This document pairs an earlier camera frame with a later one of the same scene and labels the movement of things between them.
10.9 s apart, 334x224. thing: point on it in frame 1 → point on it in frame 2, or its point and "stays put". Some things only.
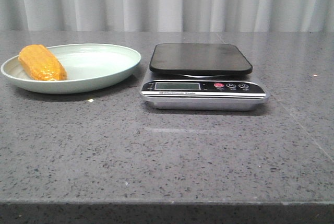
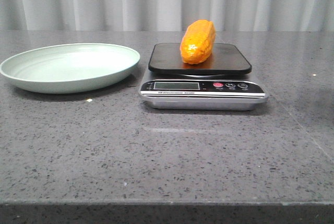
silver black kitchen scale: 202,77 stays put
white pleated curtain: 166,2 stays put
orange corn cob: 40,65 → 197,42
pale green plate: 90,67 stays put
